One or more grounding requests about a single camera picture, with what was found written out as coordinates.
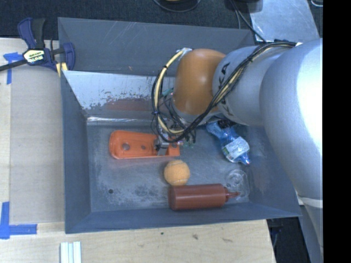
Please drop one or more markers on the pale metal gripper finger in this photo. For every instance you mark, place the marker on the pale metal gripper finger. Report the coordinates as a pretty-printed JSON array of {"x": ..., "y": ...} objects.
[
  {"x": 163, "y": 152},
  {"x": 163, "y": 144}
]

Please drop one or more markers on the orange tennis ball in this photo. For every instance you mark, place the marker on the orange tennis ball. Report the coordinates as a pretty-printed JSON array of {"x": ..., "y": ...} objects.
[{"x": 177, "y": 172}]

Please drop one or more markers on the orange flat plastic holder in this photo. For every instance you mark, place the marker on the orange flat plastic holder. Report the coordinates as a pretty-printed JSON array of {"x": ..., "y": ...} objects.
[{"x": 131, "y": 144}]

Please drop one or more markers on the grey metal bin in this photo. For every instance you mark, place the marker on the grey metal bin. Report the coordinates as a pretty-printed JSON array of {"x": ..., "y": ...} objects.
[{"x": 131, "y": 179}]

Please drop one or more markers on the red-brown squeeze bottle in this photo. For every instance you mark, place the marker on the red-brown squeeze bottle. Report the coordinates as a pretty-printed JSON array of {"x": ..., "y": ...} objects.
[{"x": 197, "y": 196}]

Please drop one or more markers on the clear plastic bottle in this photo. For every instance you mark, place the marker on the clear plastic bottle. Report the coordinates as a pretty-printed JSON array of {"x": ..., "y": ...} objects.
[{"x": 233, "y": 145}]

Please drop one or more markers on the clear glass cup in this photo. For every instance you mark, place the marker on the clear glass cup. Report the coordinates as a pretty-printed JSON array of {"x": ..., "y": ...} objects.
[{"x": 237, "y": 180}]

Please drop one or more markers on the pale wood board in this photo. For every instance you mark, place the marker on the pale wood board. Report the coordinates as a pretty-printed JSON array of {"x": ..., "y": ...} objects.
[{"x": 35, "y": 147}]

